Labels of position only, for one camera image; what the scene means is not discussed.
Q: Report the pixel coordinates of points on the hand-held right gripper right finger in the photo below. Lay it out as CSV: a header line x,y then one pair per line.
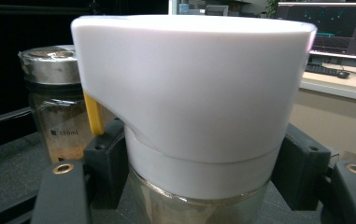
x,y
303,174

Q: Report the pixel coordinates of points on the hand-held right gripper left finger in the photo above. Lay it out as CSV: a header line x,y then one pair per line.
x,y
104,168

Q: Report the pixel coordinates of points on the glass jar with silver lid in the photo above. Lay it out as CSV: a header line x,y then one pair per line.
x,y
59,102

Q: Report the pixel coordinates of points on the black two-tier shelf rack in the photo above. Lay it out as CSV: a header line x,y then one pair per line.
x,y
10,161

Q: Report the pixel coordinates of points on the beige office desk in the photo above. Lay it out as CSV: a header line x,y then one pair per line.
x,y
331,112

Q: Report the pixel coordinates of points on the black keyboard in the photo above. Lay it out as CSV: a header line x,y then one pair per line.
x,y
321,69

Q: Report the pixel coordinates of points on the black computer mouse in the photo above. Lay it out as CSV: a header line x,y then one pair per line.
x,y
343,74

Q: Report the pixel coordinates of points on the computer monitor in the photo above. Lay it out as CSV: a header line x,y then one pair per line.
x,y
325,28

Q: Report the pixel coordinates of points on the green plant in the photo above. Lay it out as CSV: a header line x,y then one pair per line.
x,y
271,7

